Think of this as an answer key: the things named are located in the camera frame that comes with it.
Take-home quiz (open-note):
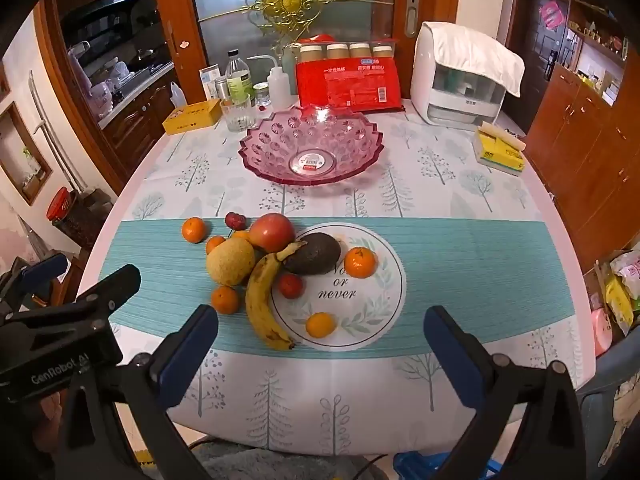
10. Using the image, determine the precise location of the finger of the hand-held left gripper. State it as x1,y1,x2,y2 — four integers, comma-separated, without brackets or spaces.
75,264,142,319
0,254,68,318

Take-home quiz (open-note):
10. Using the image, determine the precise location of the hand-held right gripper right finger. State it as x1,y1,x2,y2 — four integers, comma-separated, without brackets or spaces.
423,305,588,480

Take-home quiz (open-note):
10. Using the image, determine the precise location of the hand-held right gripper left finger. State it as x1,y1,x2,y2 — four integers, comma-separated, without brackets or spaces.
52,304,220,480

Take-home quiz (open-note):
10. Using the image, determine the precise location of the yellow banana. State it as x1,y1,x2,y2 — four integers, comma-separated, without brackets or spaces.
245,240,308,352

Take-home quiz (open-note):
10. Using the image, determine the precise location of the yellow pear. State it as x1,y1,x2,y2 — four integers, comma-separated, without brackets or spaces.
206,237,257,286

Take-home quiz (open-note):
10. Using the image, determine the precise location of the red apple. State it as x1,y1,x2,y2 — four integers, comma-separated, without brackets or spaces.
248,213,297,254

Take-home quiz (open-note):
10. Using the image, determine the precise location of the dark avocado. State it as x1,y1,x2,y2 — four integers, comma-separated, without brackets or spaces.
282,233,342,276

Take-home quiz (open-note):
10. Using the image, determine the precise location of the pink glass fruit bowl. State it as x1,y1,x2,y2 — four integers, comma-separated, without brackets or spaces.
238,104,386,187

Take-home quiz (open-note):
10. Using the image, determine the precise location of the red lid dark jar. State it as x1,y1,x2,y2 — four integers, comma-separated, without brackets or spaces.
47,187,113,251

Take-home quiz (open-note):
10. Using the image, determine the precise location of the grey blue chair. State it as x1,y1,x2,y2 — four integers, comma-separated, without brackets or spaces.
575,330,640,480

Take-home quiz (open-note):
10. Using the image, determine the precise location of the white tree print tablecloth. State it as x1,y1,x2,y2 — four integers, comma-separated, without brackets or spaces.
82,100,598,456

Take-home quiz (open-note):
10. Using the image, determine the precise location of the cardboard box with bags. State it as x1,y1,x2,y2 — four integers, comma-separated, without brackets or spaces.
585,250,640,341

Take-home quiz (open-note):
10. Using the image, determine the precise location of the yellow tin box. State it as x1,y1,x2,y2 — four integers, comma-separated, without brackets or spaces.
162,99,223,136

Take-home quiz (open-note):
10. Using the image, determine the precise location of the clear glass cup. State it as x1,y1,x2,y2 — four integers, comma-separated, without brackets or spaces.
220,95,252,133

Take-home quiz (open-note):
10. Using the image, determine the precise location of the yellow tissue pack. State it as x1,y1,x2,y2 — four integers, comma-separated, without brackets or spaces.
472,121,527,177

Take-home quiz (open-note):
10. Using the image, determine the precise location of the white card box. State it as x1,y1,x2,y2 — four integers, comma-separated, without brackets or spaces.
200,65,221,101

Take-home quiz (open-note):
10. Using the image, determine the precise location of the glass bottle green label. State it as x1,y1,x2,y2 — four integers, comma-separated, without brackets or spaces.
226,50,253,106

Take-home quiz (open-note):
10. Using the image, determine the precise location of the wooden cabinet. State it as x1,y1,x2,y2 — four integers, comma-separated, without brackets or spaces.
522,62,640,276

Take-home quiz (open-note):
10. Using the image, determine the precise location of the white squeeze bottle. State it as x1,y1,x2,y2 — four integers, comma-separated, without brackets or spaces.
247,55,293,108

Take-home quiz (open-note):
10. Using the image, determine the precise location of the white countertop appliance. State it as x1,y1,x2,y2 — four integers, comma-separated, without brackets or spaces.
410,21,508,126

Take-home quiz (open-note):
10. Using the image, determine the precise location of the red paper cup package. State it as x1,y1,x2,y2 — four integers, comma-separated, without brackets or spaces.
295,35,406,113

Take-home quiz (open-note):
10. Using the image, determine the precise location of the white cloth cover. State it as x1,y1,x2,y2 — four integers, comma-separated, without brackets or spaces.
432,22,526,98

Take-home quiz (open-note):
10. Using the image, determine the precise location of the dark entrance door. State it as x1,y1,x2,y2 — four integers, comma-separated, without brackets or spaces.
520,0,571,131

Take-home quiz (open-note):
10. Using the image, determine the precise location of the pink door decoration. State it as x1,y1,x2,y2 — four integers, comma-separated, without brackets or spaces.
539,0,565,30

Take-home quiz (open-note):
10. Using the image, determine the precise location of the wooden wall niche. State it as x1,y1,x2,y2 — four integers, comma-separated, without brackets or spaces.
0,102,53,206

